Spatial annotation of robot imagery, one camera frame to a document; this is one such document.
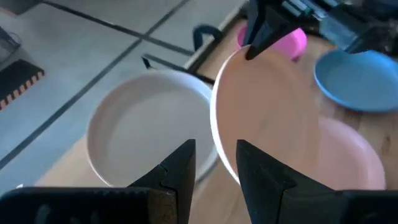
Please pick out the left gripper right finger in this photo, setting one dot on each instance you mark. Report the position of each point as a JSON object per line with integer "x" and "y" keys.
{"x": 295, "y": 205}

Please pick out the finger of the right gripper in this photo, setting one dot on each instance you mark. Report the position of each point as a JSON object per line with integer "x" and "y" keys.
{"x": 267, "y": 25}

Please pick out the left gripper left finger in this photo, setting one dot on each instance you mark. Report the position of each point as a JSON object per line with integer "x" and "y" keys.
{"x": 93, "y": 205}

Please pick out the magenta plate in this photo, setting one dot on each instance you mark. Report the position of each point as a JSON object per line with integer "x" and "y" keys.
{"x": 292, "y": 43}

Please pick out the blue plate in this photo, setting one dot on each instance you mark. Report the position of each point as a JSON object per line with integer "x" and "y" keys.
{"x": 357, "y": 81}

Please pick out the salmon pink plate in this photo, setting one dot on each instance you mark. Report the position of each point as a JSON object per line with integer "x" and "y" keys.
{"x": 351, "y": 155}

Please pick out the light grey plate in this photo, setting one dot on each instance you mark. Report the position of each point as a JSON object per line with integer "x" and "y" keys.
{"x": 146, "y": 124}

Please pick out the hazard striped floor mat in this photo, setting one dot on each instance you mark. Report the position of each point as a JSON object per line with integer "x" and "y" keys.
{"x": 18, "y": 81}

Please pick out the black hook bracket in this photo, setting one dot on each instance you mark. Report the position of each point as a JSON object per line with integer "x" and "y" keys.
{"x": 205, "y": 28}

